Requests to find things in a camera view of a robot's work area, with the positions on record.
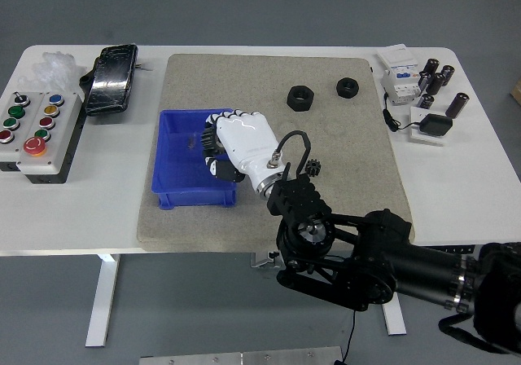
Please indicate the grey-brown mat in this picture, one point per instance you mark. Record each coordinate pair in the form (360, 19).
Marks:
(228, 84)

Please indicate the brown cardboard box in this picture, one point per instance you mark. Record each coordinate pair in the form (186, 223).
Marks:
(517, 92)

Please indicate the white circuit breaker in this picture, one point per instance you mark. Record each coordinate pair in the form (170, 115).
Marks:
(399, 76)

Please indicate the black plastic-wrapped device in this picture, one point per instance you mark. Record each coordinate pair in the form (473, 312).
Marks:
(112, 80)

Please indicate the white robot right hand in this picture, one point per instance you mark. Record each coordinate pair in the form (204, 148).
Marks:
(244, 137)

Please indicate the four-button grey control box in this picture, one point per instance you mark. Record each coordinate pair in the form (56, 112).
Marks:
(18, 153)

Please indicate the large black hex nut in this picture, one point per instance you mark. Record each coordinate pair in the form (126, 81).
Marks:
(301, 98)

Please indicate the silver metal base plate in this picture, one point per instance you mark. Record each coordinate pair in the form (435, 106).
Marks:
(244, 357)

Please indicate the large black gear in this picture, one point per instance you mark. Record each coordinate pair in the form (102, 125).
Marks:
(209, 139)

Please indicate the white square plate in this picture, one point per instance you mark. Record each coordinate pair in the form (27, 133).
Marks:
(415, 135)

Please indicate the white table leg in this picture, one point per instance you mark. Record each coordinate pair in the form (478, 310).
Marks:
(395, 320)
(102, 300)

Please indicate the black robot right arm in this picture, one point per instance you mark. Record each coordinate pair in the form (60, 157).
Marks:
(366, 251)

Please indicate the small black hex nut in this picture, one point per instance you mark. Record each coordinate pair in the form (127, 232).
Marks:
(347, 87)

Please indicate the dark cylindrical capacitor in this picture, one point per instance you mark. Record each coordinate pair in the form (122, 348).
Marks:
(436, 84)
(430, 68)
(456, 104)
(425, 101)
(447, 75)
(423, 81)

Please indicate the control box with emergency stop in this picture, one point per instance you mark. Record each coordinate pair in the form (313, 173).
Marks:
(57, 153)

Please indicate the clear crumpled plastic bag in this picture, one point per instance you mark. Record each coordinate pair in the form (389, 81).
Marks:
(53, 69)

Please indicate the small black gear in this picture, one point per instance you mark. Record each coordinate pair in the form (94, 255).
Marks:
(314, 167)

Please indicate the blue plastic box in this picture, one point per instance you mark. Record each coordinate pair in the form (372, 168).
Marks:
(179, 173)

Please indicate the metal under-table bracket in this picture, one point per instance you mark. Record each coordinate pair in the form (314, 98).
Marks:
(262, 261)

